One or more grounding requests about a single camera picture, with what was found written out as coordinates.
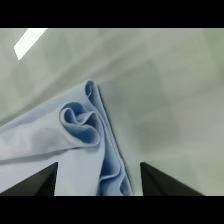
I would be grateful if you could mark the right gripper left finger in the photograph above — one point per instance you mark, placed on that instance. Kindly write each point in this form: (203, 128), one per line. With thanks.
(40, 182)

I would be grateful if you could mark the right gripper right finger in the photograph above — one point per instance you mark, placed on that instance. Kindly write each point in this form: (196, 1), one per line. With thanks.
(160, 184)

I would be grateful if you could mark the light blue shirt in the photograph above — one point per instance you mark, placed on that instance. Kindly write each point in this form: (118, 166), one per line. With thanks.
(66, 146)

